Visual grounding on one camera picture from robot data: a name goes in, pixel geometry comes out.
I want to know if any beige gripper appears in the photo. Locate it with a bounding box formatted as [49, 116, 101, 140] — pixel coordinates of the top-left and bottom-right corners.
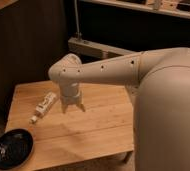
[59, 83, 86, 114]

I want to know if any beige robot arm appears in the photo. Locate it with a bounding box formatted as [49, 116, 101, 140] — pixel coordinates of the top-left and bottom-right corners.
[48, 47, 190, 171]

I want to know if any white plastic bottle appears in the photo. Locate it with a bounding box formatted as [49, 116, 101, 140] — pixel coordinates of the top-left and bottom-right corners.
[30, 92, 57, 124]

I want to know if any black ceramic bowl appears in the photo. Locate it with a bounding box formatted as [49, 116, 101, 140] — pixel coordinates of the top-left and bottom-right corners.
[0, 129, 34, 170]

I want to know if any wooden table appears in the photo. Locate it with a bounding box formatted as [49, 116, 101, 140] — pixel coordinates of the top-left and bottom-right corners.
[6, 81, 134, 171]

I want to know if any vertical metal pole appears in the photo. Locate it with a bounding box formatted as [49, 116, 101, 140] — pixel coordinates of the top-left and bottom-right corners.
[74, 0, 81, 41]

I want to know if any wooden shelf with items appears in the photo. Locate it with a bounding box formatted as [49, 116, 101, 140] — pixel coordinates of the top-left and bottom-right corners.
[82, 0, 190, 19]

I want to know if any long beige metal rail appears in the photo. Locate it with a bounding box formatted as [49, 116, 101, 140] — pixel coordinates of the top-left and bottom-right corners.
[67, 36, 136, 61]

